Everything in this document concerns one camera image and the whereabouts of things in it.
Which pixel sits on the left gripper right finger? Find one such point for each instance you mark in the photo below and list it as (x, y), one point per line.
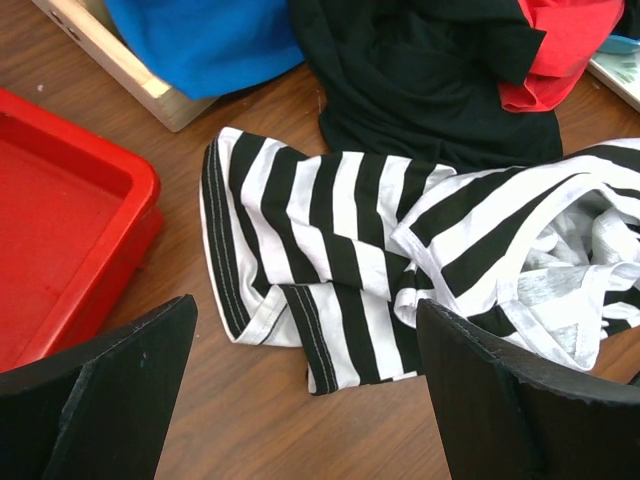
(506, 413)

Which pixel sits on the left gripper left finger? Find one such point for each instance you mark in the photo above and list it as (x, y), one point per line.
(101, 409)

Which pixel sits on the black white striped tank top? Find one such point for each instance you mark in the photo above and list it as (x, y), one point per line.
(333, 254)

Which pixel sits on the blue tank top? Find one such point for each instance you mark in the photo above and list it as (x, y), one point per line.
(209, 48)

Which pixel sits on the red tank top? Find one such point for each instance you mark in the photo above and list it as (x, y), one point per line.
(572, 32)

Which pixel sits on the red plastic bin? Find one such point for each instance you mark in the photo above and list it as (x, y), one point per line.
(78, 214)

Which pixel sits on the floral pattern tray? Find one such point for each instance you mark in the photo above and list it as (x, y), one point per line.
(620, 73)

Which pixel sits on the wooden clothes rack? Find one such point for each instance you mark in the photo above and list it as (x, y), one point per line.
(90, 25)

